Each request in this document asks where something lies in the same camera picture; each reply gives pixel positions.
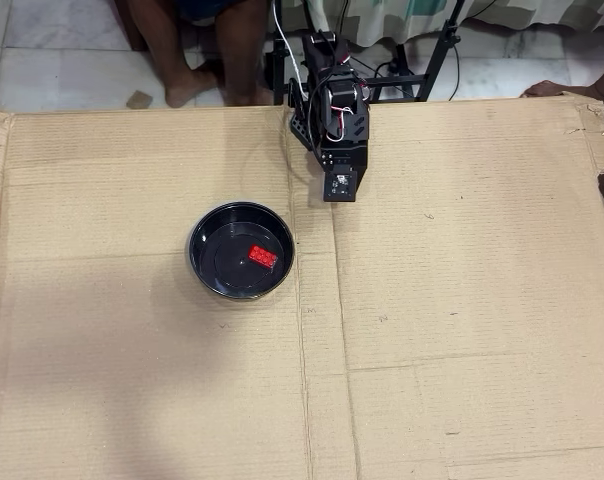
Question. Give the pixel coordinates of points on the blue shorts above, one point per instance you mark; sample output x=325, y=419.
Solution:
x=207, y=9

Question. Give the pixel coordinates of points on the person's bare hand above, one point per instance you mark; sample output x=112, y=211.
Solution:
x=557, y=89

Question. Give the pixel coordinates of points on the person's bare leg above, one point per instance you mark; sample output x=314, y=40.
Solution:
x=169, y=60
x=239, y=55

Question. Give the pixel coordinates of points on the black metal frame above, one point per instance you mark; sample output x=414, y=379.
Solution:
x=277, y=75

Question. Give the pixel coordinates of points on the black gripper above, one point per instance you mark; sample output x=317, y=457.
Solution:
x=326, y=159

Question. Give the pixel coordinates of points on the black round bin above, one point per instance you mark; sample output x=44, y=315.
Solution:
x=232, y=270

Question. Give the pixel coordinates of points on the black tripod stand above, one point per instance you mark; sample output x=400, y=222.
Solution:
x=439, y=55

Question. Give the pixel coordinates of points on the black wrist camera board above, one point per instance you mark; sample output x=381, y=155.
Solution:
x=340, y=186

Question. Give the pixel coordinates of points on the small cardboard scrap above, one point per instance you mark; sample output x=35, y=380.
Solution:
x=139, y=99

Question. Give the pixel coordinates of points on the green white bed sheet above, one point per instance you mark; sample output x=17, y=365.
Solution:
x=507, y=15

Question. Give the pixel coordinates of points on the red lego block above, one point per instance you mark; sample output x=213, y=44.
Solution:
x=262, y=257

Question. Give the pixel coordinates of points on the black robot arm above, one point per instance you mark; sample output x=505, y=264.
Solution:
x=314, y=65

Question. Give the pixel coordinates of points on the brown cardboard sheet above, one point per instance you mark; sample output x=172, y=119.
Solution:
x=432, y=260

